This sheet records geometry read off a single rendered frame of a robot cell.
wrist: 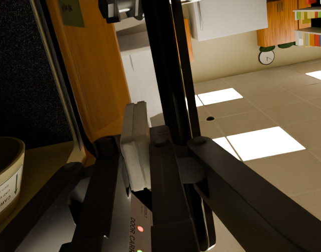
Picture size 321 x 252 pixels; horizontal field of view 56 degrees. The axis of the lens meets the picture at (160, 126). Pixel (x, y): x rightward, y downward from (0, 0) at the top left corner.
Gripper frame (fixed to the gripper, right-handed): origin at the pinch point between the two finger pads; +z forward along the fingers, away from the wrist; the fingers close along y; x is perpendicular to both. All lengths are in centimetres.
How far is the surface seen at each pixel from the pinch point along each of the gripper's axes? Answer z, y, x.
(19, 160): 10.0, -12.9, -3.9
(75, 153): 23.0, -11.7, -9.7
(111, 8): 2.5, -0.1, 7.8
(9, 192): 8.4, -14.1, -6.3
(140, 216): 17.0, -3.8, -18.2
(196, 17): 484, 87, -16
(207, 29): 484, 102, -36
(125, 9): 3.2, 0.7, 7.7
